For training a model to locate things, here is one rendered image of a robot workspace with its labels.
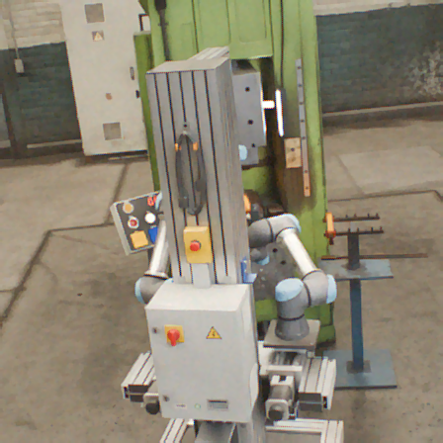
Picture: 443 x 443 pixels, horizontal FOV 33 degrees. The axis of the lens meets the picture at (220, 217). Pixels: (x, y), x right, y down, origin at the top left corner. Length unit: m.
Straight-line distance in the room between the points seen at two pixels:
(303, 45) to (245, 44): 0.32
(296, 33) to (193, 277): 1.84
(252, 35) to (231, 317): 1.96
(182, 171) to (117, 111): 6.81
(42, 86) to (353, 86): 4.13
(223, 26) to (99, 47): 5.33
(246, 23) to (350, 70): 6.10
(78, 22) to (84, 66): 0.53
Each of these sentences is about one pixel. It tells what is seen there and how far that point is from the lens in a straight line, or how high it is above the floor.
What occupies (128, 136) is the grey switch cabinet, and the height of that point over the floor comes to 0.29.
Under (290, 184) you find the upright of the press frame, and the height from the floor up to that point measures 1.08.
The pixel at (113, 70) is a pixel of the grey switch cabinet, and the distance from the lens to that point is 9.36.
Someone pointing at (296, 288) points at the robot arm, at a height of 1.05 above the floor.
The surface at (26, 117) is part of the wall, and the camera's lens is 10.32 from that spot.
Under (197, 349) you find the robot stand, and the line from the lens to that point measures 2.70.
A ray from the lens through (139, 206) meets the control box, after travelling 3.99.
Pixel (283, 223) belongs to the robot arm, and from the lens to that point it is 3.44.
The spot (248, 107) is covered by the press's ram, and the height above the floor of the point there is 1.59.
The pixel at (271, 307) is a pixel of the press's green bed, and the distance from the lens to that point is 4.38.
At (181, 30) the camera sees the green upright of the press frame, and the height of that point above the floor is 2.02.
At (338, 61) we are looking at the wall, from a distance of 10.09.
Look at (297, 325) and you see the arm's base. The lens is 3.18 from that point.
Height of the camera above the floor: 2.40
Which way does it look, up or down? 20 degrees down
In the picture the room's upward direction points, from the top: 6 degrees counter-clockwise
